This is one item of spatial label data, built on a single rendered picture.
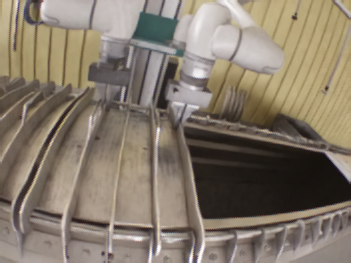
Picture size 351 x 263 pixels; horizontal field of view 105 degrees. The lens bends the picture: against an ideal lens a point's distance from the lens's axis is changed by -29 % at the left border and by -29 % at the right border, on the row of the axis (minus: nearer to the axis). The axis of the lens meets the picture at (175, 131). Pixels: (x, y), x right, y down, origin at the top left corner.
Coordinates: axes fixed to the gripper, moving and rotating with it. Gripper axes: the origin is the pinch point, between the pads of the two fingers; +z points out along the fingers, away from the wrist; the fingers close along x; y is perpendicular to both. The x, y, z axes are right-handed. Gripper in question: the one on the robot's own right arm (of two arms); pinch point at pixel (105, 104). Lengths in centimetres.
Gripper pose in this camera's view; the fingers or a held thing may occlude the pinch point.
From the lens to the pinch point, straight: 66.2
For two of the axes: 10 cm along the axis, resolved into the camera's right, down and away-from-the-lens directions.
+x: -9.6, -1.6, -2.5
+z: -2.7, 8.2, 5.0
